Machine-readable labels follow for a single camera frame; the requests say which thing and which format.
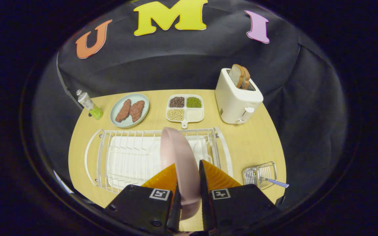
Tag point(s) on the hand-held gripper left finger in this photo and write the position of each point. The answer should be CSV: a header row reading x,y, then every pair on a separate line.
x,y
143,206

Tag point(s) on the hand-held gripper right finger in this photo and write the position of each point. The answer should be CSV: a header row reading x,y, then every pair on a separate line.
x,y
235,206

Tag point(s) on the pink plate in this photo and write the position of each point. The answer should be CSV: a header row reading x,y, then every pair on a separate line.
x,y
182,157

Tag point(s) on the teal plate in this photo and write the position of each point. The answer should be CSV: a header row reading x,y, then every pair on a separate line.
x,y
139,98

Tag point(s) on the brown meat patty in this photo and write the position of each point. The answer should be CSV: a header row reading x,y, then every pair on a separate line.
x,y
137,110
123,110

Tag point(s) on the pile of yellow soybeans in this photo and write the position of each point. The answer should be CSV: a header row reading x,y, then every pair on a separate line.
x,y
176,114

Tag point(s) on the white toaster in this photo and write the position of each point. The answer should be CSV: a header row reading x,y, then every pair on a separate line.
x,y
235,101

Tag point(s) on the white divided tray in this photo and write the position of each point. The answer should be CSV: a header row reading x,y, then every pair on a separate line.
x,y
185,108

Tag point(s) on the pile of dark red beans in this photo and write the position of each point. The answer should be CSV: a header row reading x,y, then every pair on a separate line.
x,y
177,102

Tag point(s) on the pile of green beans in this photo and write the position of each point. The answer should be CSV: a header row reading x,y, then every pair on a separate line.
x,y
194,102

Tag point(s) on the clear bottle with green liquid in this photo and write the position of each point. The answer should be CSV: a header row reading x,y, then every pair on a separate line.
x,y
89,105

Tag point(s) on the black backdrop cloth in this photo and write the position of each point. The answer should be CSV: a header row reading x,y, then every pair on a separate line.
x,y
176,59

